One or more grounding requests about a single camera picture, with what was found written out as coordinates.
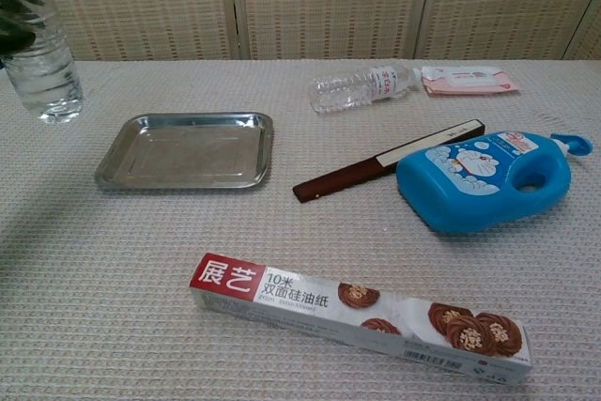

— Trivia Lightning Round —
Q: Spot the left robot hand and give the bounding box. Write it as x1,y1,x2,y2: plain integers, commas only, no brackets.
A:
0,0,46,69

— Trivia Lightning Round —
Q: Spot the dark red folded fan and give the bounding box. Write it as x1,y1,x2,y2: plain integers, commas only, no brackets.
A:
291,118,485,205

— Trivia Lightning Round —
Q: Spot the baking paper box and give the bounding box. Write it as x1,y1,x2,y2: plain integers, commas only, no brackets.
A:
189,252,534,386

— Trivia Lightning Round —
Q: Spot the clear bottle green-white cap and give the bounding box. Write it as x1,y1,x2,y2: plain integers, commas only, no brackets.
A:
0,0,85,125

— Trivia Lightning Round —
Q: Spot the clear bottle red label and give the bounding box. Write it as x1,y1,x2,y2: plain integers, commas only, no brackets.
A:
308,61,421,115

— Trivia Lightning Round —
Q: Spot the square stainless steel tray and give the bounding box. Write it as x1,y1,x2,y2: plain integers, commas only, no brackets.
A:
94,112,275,191

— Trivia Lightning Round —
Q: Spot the beige woven tablecloth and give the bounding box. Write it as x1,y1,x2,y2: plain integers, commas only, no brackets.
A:
0,58,601,401

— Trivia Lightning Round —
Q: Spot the pink wet wipes pack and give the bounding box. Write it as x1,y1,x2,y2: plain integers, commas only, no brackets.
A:
419,65,522,99

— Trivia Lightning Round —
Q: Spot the bamboo folding screen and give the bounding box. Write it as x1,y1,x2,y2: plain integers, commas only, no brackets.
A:
0,0,601,62

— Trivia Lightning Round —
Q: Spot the blue detergent pump bottle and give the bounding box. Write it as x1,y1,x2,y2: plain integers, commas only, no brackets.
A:
395,129,594,236

